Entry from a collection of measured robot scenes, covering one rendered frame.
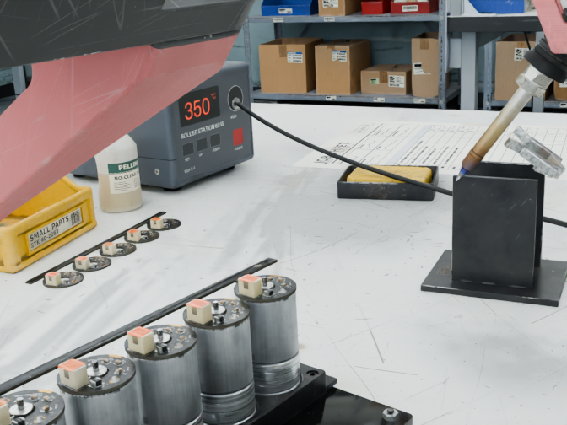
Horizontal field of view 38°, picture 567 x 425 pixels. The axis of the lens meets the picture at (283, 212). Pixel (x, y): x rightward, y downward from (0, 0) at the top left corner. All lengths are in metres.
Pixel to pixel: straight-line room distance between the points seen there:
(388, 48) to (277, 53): 0.69
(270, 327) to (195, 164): 0.39
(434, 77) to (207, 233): 4.05
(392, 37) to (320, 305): 4.68
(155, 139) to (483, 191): 0.31
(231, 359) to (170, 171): 0.39
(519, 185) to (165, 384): 0.24
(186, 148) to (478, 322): 0.33
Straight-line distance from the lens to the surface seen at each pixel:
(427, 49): 4.60
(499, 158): 0.77
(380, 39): 5.14
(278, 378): 0.33
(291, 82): 4.91
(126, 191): 0.65
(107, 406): 0.27
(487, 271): 0.48
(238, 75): 0.74
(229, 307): 0.31
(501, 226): 0.47
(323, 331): 0.43
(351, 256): 0.53
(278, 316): 0.32
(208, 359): 0.31
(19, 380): 0.28
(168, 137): 0.67
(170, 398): 0.29
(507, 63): 4.48
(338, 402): 0.35
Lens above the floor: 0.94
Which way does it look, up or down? 18 degrees down
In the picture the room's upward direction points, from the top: 3 degrees counter-clockwise
